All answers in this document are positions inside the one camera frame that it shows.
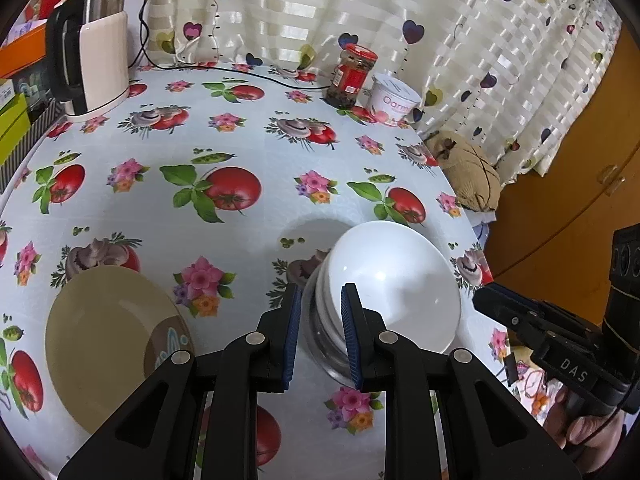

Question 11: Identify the stainless steel bowl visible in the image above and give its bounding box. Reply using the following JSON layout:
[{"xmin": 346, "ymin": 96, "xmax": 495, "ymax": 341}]
[{"xmin": 300, "ymin": 266, "xmax": 355, "ymax": 388}]

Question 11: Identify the white bowl blue stripe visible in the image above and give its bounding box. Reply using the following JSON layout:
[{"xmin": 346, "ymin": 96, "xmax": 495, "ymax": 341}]
[{"xmin": 314, "ymin": 260, "xmax": 347, "ymax": 356}]

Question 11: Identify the beige plate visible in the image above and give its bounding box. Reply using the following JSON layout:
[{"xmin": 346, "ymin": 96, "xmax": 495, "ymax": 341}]
[{"xmin": 44, "ymin": 266, "xmax": 194, "ymax": 434}]

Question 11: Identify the person right hand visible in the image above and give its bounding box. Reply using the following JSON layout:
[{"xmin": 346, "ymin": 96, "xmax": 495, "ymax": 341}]
[{"xmin": 544, "ymin": 387, "xmax": 625, "ymax": 474}]

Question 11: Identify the tan knitted cloth bundle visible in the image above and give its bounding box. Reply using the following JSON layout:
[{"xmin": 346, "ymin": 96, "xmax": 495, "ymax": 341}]
[{"xmin": 425, "ymin": 130, "xmax": 502, "ymax": 212}]

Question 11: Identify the white yogurt tub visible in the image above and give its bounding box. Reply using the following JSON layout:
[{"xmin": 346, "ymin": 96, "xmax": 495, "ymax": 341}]
[{"xmin": 366, "ymin": 73, "xmax": 421, "ymax": 127}]

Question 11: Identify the heart pattern curtain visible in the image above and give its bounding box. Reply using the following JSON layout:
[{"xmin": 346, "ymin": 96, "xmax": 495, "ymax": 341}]
[{"xmin": 148, "ymin": 0, "xmax": 622, "ymax": 183}]

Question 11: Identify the red lid sauce jar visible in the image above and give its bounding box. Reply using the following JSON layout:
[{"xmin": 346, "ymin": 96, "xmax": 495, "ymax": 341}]
[{"xmin": 324, "ymin": 44, "xmax": 378, "ymax": 110}]

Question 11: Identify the chevron pattern tray box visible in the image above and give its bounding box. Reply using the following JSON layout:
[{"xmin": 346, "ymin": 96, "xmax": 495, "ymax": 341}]
[{"xmin": 1, "ymin": 99, "xmax": 64, "ymax": 193}]

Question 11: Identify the lime green box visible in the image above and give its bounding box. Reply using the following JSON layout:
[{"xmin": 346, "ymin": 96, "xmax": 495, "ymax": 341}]
[{"xmin": 0, "ymin": 93, "xmax": 30, "ymax": 165}]

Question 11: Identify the white electric kettle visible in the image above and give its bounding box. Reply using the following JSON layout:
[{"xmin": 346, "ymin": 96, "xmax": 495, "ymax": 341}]
[{"xmin": 46, "ymin": 0, "xmax": 129, "ymax": 124}]

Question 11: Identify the orange box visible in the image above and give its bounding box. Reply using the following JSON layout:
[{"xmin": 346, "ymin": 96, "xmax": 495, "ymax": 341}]
[{"xmin": 0, "ymin": 24, "xmax": 46, "ymax": 79}]

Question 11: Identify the black power cable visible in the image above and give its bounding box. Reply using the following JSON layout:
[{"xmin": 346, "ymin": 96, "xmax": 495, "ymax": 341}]
[{"xmin": 127, "ymin": 0, "xmax": 335, "ymax": 92}]

